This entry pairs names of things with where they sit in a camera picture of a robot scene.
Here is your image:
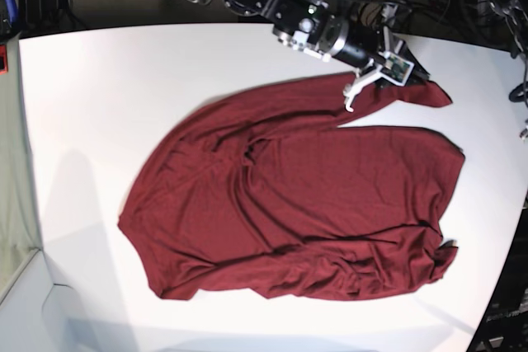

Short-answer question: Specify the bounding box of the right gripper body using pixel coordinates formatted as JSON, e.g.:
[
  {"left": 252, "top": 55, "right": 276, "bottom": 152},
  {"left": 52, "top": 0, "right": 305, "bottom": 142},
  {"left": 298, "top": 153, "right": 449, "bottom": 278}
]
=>
[{"left": 343, "top": 26, "right": 405, "bottom": 112}]

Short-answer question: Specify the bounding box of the dark red t-shirt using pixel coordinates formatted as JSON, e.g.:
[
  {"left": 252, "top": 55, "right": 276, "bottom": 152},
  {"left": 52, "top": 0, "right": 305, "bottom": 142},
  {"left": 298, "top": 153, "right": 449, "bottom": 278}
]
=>
[{"left": 118, "top": 74, "right": 464, "bottom": 301}]

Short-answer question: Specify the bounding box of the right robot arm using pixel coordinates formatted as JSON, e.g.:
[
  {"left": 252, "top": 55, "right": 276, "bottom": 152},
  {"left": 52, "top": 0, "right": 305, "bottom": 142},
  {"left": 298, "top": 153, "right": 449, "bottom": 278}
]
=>
[{"left": 187, "top": 0, "right": 430, "bottom": 112}]

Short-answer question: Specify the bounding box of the red box at left edge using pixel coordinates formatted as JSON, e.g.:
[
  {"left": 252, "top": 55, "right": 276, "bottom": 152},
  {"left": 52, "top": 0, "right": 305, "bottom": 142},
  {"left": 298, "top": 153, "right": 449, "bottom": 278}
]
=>
[{"left": 0, "top": 45, "right": 8, "bottom": 75}]

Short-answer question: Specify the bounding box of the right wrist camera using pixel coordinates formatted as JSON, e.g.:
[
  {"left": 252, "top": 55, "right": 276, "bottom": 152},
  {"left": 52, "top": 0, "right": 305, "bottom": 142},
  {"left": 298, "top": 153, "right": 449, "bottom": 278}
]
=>
[{"left": 380, "top": 51, "right": 415, "bottom": 87}]

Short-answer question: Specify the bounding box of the blue handled tool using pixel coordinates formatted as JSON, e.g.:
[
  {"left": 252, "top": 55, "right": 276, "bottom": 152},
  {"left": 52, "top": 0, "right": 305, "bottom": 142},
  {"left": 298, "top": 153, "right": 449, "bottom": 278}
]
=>
[{"left": 4, "top": 0, "right": 19, "bottom": 26}]

